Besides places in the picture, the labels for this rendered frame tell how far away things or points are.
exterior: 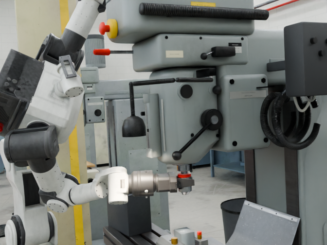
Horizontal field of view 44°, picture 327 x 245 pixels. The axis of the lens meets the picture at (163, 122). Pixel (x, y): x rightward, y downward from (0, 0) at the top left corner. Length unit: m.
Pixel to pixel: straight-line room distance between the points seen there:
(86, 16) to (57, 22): 1.45
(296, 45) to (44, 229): 1.22
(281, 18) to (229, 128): 6.05
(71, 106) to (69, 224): 1.77
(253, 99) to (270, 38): 0.23
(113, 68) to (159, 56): 9.59
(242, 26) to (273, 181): 0.60
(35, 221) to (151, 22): 0.98
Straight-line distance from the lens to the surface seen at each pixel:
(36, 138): 1.33
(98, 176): 1.43
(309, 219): 1.54
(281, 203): 1.59
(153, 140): 1.31
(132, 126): 1.18
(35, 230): 1.78
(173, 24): 1.25
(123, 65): 10.92
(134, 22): 1.21
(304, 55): 1.20
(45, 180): 1.44
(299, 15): 7.02
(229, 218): 3.31
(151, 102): 1.31
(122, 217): 1.89
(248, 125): 1.38
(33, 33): 3.01
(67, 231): 3.13
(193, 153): 1.32
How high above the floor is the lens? 1.53
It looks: 3 degrees down
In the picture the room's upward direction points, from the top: 3 degrees counter-clockwise
